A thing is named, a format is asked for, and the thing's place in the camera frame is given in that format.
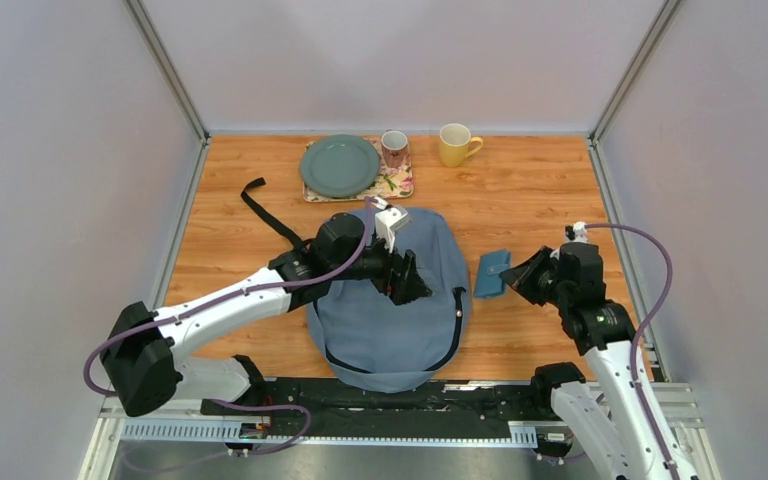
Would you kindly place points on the small teal wallet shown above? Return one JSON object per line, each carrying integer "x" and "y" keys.
{"x": 488, "y": 283}

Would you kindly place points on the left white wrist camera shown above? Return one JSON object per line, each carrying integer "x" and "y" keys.
{"x": 388, "y": 220}

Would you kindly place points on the yellow ceramic mug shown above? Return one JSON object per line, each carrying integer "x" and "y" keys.
{"x": 457, "y": 143}

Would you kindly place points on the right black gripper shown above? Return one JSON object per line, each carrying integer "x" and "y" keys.
{"x": 518, "y": 278}

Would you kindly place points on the blue-grey fabric backpack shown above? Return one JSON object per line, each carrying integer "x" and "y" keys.
{"x": 372, "y": 344}

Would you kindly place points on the floral serving tray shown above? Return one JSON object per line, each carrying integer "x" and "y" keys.
{"x": 390, "y": 182}

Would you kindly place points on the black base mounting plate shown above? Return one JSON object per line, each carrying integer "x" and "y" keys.
{"x": 434, "y": 410}

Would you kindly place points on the green ceramic plate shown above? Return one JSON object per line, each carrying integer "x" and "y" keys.
{"x": 339, "y": 166}

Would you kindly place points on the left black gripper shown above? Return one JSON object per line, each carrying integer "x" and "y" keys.
{"x": 403, "y": 289}

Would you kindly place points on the pink patterned mug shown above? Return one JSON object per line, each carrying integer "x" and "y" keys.
{"x": 394, "y": 148}

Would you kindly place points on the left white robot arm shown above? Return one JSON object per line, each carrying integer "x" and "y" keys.
{"x": 148, "y": 354}

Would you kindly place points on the aluminium front frame rail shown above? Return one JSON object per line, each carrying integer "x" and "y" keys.
{"x": 199, "y": 420}

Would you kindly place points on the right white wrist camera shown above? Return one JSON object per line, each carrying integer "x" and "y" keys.
{"x": 576, "y": 233}

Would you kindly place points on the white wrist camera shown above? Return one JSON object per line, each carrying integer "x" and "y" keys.
{"x": 576, "y": 233}
{"x": 388, "y": 220}

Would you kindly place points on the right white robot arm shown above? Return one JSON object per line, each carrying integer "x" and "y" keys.
{"x": 629, "y": 438}

